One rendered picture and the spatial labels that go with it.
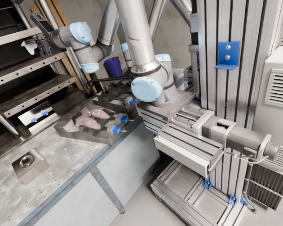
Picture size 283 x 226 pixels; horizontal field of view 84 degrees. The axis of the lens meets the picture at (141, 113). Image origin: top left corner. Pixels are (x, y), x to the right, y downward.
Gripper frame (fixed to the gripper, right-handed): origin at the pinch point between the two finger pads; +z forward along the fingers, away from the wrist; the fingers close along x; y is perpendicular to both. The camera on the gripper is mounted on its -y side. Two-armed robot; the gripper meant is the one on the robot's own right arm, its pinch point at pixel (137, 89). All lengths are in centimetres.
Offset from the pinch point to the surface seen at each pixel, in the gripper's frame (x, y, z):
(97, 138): -48.7, 4.0, 8.6
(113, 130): -39.4, 11.9, 6.3
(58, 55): -15, -79, -34
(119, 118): -29.5, 7.5, 5.1
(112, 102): -17.0, -15.8, 5.0
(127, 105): -16.2, 2.1, 4.7
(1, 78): -63, -79, -35
